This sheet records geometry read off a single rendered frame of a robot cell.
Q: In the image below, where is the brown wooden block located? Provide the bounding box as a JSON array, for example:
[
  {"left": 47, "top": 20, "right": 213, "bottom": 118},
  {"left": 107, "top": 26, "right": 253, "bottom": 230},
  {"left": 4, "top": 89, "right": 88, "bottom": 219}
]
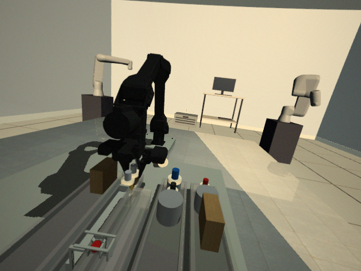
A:
[
  {"left": 89, "top": 157, "right": 117, "bottom": 195},
  {"left": 199, "top": 193, "right": 225, "bottom": 253}
]

